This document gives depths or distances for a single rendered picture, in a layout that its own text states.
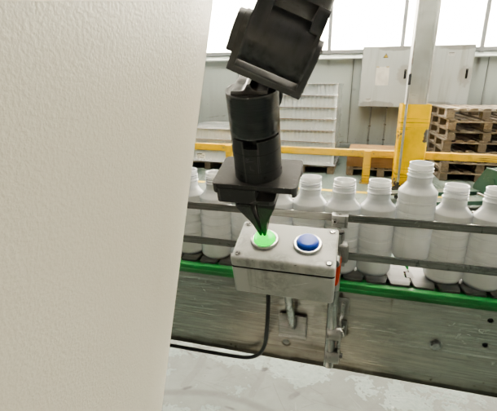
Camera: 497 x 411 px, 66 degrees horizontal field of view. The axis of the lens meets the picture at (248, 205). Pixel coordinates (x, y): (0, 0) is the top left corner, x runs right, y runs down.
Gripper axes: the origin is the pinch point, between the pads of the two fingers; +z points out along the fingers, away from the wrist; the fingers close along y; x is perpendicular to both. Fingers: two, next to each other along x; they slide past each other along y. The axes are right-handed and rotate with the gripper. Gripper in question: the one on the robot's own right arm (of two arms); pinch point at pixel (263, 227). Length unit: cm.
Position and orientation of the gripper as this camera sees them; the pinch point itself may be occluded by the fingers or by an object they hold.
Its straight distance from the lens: 52.2
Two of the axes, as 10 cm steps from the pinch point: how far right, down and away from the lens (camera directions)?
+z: 0.9, 8.0, 6.0
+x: -2.4, 6.0, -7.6
